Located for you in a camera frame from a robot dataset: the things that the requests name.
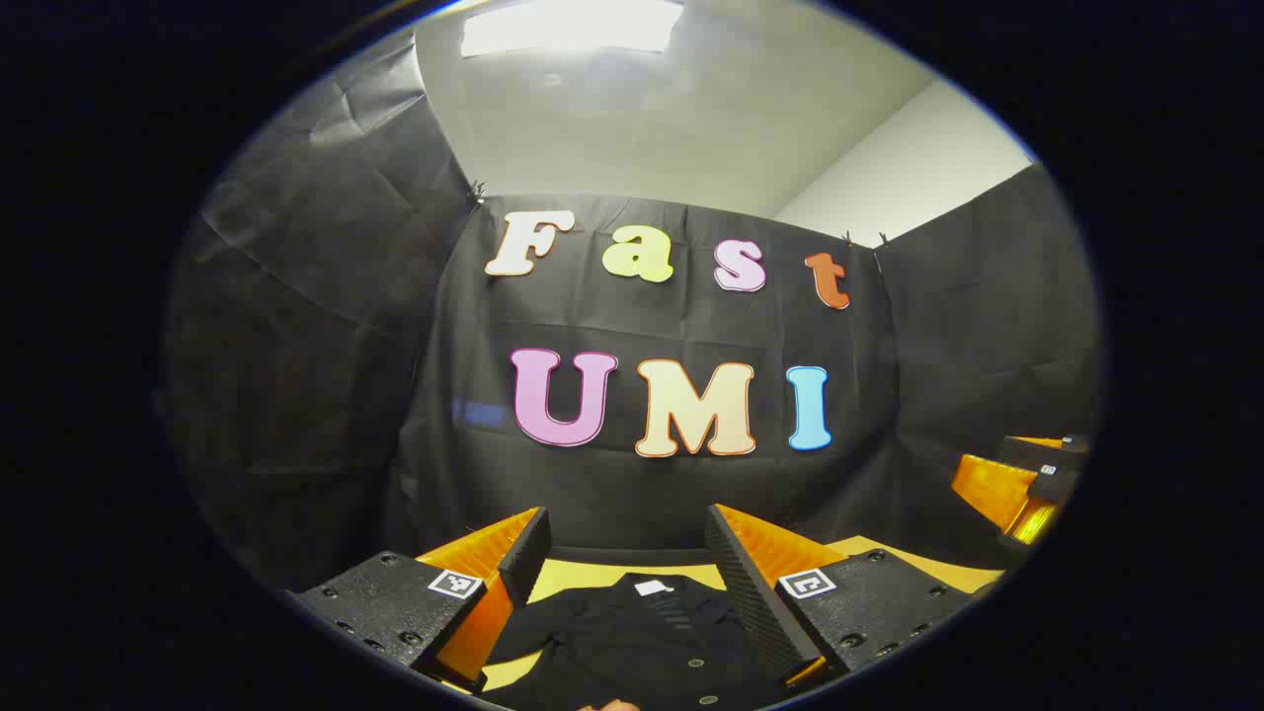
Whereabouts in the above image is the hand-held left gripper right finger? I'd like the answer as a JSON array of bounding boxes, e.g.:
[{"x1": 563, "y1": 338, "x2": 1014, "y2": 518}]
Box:
[{"x1": 704, "y1": 503, "x2": 977, "y2": 689}]

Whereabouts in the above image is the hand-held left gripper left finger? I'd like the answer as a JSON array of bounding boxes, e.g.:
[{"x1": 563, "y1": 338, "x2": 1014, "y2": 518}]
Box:
[{"x1": 286, "y1": 506, "x2": 552, "y2": 694}]

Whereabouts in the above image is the black button-up jacket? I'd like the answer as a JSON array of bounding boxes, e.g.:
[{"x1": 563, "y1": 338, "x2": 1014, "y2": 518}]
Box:
[{"x1": 481, "y1": 571, "x2": 791, "y2": 711}]

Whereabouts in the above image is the black backdrop cloth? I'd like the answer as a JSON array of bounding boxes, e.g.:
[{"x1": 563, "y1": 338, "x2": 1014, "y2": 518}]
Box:
[{"x1": 163, "y1": 25, "x2": 1102, "y2": 593}]

